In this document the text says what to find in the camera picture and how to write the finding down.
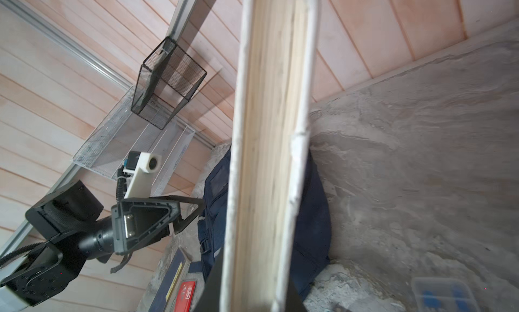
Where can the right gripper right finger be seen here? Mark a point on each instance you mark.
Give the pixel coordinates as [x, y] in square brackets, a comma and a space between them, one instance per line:
[294, 301]

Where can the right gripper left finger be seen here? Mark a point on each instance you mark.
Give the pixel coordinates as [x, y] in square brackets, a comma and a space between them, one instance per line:
[210, 297]

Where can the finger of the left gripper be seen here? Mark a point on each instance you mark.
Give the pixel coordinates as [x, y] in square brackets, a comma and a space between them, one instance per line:
[189, 209]
[122, 264]

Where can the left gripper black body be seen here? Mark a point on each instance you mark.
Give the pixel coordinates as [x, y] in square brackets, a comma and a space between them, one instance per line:
[140, 222]

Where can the blue book yellow spine label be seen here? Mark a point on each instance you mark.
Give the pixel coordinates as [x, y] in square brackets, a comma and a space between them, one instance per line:
[173, 278]

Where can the navy blue student backpack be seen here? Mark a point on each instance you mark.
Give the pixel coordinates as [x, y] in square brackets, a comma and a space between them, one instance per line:
[312, 240]

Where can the white book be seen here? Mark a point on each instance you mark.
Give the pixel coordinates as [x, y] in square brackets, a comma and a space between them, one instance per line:
[270, 140]

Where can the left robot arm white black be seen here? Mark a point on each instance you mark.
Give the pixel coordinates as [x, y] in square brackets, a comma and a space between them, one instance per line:
[70, 221]

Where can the red rectangular box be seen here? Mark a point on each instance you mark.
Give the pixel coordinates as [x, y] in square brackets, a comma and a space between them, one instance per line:
[185, 296]

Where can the clear plastic small case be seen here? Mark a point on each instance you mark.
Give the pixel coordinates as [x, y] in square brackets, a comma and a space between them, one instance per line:
[443, 294]

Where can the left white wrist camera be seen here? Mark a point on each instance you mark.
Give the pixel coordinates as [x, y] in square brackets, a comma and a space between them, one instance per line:
[137, 175]

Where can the white wire mesh shelf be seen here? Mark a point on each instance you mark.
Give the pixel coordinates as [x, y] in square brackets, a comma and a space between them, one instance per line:
[122, 131]

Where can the black mesh wall basket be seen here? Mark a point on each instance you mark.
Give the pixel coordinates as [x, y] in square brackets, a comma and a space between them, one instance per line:
[168, 80]

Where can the horizontal aluminium wall rail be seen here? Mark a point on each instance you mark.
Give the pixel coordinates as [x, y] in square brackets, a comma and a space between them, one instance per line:
[76, 58]

